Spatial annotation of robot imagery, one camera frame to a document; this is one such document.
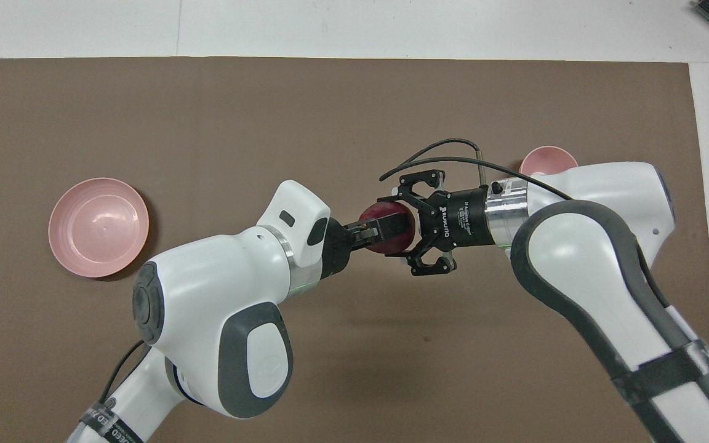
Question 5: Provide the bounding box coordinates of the brown table mat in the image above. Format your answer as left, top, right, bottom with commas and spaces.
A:
0, 57, 709, 443

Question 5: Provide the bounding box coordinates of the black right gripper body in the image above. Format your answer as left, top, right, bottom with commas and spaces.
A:
427, 186, 493, 253

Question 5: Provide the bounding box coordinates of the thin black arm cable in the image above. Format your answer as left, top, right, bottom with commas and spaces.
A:
100, 340, 152, 407

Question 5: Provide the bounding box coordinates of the dark red apple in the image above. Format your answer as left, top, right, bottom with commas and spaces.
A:
358, 203, 420, 257

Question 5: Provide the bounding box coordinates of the small pink bowl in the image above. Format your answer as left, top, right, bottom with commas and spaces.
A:
519, 145, 579, 177

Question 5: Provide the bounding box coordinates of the pink plate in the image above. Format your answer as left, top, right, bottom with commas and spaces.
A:
48, 178, 150, 279

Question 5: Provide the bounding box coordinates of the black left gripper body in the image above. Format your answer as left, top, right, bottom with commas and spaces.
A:
316, 218, 356, 282

